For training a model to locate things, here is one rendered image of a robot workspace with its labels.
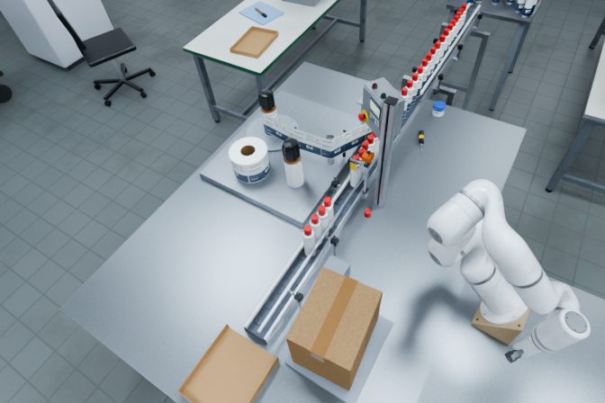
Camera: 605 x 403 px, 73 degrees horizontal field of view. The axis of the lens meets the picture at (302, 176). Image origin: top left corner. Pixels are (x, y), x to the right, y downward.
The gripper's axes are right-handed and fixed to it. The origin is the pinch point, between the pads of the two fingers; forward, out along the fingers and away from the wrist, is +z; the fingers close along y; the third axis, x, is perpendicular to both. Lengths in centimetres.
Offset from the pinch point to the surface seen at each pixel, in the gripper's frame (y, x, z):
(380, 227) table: 2, -72, 31
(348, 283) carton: 41, -45, 3
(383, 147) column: 1, -89, -10
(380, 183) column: -1, -86, 14
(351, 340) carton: 50, -27, 2
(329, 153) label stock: 8, -118, 23
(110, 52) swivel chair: 99, -360, 107
